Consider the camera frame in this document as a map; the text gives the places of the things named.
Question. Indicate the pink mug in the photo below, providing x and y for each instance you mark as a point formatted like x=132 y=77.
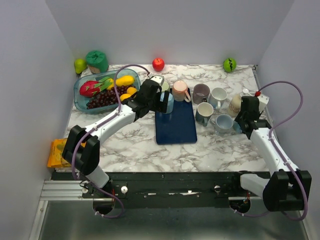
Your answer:
x=180 y=92

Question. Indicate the yellow green fruit in basket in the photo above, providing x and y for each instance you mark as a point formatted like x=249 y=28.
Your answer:
x=111 y=86

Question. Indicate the orange snack bag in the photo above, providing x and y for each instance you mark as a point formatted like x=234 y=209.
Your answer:
x=55 y=159

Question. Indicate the cream soap pump bottle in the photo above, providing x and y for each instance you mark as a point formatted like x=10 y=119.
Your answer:
x=235 y=104

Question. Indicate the yellow lemon front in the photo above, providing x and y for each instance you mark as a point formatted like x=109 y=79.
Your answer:
x=124 y=96

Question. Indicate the green lime ball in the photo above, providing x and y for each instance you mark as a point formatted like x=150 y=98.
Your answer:
x=229 y=65

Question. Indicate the yellow lemon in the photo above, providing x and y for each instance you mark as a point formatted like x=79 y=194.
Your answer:
x=131 y=90
x=124 y=96

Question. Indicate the dark red grapes bunch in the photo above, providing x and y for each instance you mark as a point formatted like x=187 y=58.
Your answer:
x=106 y=97

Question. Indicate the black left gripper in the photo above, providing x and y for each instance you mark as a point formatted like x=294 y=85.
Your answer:
x=160 y=106

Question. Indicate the white light blue mug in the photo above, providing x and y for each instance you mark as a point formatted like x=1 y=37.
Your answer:
x=217 y=97

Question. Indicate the dark blue tray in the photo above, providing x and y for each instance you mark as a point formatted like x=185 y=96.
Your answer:
x=177 y=127

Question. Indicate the pink dragon fruit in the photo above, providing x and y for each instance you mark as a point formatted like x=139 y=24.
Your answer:
x=93 y=87

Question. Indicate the light blue faceted mug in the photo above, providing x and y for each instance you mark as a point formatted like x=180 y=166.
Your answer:
x=168 y=102

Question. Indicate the grey blue faceted mug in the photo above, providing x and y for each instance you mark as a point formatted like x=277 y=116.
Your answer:
x=203 y=114

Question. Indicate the pale grey footed mug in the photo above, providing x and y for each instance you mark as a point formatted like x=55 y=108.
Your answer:
x=223 y=124

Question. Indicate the teal plastic fruit basket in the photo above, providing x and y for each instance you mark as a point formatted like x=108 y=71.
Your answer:
x=80 y=101

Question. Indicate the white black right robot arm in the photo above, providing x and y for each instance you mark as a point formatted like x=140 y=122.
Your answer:
x=288 y=187

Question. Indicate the purple mug black handle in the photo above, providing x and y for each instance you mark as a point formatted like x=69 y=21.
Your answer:
x=200 y=91

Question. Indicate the green wrapped roll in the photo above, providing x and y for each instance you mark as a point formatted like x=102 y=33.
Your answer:
x=97 y=62

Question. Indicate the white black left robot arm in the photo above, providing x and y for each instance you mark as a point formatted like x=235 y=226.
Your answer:
x=82 y=148

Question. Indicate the red apple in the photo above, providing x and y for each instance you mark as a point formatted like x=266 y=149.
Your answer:
x=158 y=64

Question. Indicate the yellow mango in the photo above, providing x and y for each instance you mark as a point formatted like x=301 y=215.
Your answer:
x=126 y=80

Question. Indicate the green pear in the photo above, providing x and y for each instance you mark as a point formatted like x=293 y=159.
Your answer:
x=80 y=65

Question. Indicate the yellow lemon back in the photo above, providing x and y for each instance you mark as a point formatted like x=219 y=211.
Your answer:
x=131 y=90

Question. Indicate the green mug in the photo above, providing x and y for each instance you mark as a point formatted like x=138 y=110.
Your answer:
x=165 y=87

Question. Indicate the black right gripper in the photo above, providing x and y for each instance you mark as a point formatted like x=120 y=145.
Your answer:
x=238 y=117

